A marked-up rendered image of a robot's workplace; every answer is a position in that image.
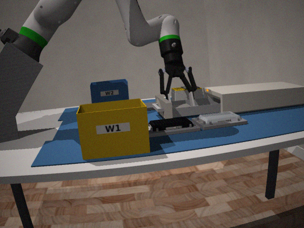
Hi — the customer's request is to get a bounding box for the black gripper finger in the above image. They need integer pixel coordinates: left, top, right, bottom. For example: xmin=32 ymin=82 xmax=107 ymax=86
xmin=177 ymin=66 xmax=197 ymax=106
xmin=158 ymin=67 xmax=174 ymax=102

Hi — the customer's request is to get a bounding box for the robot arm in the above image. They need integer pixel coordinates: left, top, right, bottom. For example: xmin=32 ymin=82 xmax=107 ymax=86
xmin=0 ymin=0 xmax=183 ymax=62

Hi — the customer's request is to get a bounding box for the blue bench mat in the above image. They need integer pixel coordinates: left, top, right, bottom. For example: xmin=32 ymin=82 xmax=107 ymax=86
xmin=31 ymin=104 xmax=304 ymax=167

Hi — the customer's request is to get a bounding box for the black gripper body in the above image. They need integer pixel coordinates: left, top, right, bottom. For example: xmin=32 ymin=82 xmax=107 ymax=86
xmin=163 ymin=53 xmax=185 ymax=77

